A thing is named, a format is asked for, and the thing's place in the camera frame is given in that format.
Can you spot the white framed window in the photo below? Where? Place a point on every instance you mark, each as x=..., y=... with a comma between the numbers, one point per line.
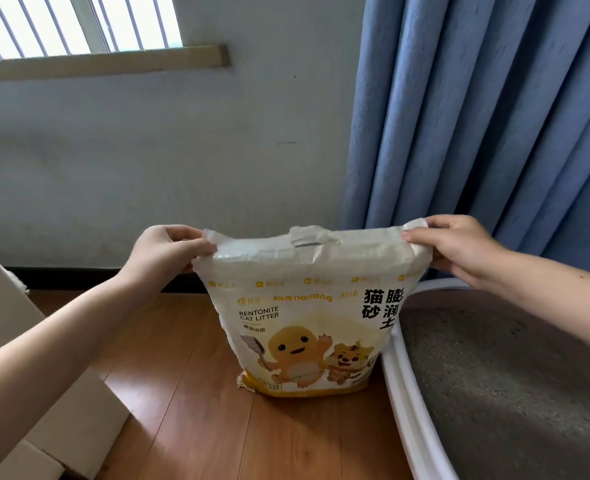
x=87, y=19

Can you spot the person's right forearm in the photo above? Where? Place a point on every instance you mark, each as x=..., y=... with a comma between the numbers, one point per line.
x=560, y=299

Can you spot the grey cat litter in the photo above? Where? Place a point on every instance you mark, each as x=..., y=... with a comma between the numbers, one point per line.
x=500, y=394

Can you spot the white oval litter box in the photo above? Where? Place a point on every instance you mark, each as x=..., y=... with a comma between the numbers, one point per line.
x=405, y=409

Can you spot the dark wall baseboard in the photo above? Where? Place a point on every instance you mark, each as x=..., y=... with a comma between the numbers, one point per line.
x=75, y=279

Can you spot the white printed cat litter bag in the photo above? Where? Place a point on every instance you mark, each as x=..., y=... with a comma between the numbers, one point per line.
x=300, y=294

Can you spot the person's left hand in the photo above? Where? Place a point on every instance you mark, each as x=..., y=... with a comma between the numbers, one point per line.
x=165, y=254

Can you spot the blue curtain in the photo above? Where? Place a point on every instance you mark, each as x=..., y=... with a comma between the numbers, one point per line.
x=450, y=119

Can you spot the cream stone windowsill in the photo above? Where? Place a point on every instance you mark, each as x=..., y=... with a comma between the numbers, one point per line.
x=100, y=62

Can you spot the person's right hand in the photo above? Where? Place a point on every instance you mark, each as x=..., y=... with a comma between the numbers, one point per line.
x=465, y=249

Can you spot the white bed frame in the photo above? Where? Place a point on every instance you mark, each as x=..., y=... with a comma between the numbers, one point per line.
x=75, y=419

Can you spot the person's left forearm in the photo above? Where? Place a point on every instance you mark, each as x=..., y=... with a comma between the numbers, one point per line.
x=50, y=364

